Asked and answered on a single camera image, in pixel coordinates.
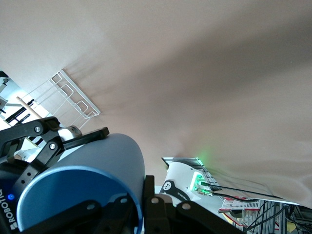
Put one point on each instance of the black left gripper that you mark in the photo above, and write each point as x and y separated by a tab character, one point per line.
7	209

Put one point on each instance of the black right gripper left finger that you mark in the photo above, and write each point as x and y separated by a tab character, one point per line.
109	219

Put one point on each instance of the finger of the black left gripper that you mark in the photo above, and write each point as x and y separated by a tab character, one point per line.
48	136

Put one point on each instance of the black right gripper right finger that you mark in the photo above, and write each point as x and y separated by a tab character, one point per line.
165	219

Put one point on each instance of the blue plastic cup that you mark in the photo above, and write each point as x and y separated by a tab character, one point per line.
97	156

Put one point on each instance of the wooden rack dowel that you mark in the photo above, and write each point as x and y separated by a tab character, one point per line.
28	108

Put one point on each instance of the white red device box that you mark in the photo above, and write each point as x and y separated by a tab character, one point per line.
239	204

